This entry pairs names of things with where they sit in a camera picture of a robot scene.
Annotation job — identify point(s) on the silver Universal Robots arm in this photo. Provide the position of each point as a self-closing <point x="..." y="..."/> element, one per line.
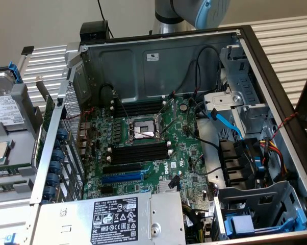
<point x="168" y="15"/>

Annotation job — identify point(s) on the metal socket cover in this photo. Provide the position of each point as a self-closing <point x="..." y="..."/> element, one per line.
<point x="159" y="122"/>

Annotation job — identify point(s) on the CPU socket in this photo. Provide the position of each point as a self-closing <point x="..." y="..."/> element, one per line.
<point x="143" y="126"/>

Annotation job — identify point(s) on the silver coin cell battery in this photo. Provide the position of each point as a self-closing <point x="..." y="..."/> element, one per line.
<point x="184" y="107"/>

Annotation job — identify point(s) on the green Dell motherboard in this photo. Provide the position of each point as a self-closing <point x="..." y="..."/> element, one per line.
<point x="184" y="148"/>

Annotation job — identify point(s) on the long black expansion slot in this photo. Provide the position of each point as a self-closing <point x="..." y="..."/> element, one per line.
<point x="121" y="168"/>

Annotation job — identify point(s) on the blue expansion slot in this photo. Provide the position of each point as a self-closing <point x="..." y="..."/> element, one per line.
<point x="123" y="176"/>

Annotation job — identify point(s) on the open PC case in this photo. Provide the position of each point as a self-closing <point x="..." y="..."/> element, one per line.
<point x="123" y="66"/>

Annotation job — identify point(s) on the silver chipset heatsink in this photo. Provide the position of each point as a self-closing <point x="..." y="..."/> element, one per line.
<point x="163" y="187"/>

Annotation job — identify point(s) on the short black expansion slot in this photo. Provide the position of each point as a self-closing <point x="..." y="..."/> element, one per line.
<point x="106" y="189"/>

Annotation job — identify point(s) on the black plastic drive holder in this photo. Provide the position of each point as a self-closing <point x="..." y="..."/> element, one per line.
<point x="232" y="163"/>

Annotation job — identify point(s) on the blue slot cover latch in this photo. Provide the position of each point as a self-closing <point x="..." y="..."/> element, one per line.
<point x="57" y="144"/>
<point x="52" y="179"/>
<point x="49" y="192"/>
<point x="62" y="134"/>
<point x="57" y="155"/>
<point x="55" y="167"/>

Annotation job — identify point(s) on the silver metal drive cage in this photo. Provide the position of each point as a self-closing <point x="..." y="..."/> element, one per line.
<point x="245" y="84"/>

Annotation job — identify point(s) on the green graphics card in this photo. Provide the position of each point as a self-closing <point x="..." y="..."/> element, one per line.
<point x="48" y="107"/>

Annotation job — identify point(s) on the black box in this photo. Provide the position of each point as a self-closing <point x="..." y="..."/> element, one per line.
<point x="95" y="29"/>

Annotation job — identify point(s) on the blue plastic clip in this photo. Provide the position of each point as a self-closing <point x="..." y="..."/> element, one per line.
<point x="259" y="164"/>

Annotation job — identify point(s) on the silver power supply unit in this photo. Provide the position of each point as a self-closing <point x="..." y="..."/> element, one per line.
<point x="74" y="222"/>

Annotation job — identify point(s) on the blue disk carrier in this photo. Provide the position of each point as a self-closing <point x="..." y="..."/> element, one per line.
<point x="241" y="224"/>

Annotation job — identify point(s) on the grey parts rack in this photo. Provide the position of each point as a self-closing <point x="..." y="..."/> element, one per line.
<point x="21" y="150"/>

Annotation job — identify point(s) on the grey disk bay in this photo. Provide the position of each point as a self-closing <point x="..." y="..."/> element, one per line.
<point x="270" y="194"/>

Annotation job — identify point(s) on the small black clip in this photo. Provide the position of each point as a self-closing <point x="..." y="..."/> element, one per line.
<point x="27" y="50"/>

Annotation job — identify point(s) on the silver hard disk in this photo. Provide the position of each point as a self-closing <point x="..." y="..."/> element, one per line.
<point x="5" y="112"/>

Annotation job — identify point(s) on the white metal base panel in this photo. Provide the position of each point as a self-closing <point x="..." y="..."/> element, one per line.
<point x="10" y="222"/>

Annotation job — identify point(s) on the blue plastic latch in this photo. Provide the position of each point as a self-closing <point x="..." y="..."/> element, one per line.
<point x="10" y="240"/>

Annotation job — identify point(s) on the blue hard disk bracket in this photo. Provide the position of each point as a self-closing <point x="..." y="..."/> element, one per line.
<point x="15" y="72"/>

